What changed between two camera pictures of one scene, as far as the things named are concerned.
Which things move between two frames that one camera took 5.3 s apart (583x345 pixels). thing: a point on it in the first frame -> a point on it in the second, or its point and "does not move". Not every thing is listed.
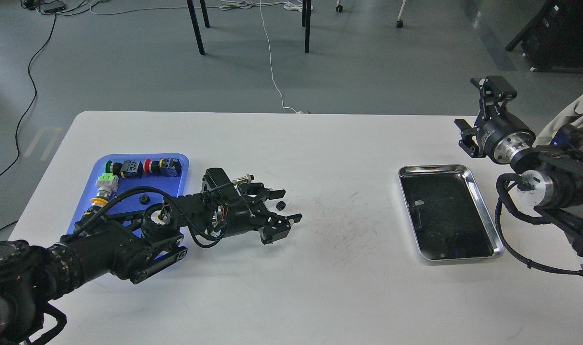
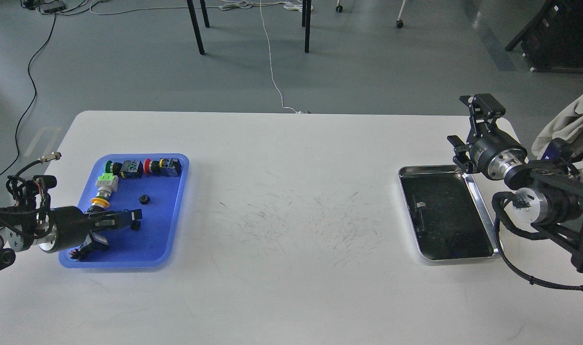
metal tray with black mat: x=450 y=219 does not move
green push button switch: x=127 y=169 does not move
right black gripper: x=501 y=133 -> x=494 y=151
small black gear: x=143 y=199 does not move
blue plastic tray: x=113 y=174 does not move
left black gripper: x=243 y=216 -> x=71 y=227
